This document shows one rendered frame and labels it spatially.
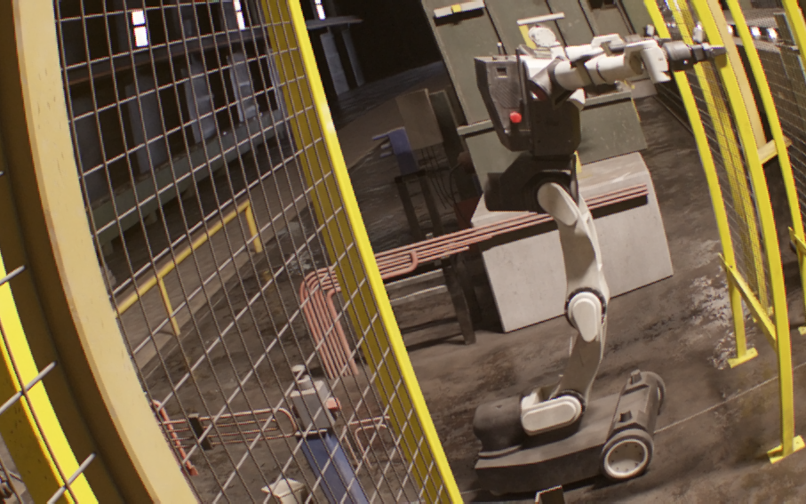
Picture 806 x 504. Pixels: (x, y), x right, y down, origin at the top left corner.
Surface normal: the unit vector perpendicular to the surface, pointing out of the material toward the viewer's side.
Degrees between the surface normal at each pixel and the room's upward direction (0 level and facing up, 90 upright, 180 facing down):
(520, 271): 90
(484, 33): 90
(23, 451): 90
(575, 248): 114
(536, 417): 90
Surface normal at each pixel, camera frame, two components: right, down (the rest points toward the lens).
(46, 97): 0.94, -0.27
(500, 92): 0.12, 0.23
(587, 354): -0.12, 0.63
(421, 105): -0.13, 0.22
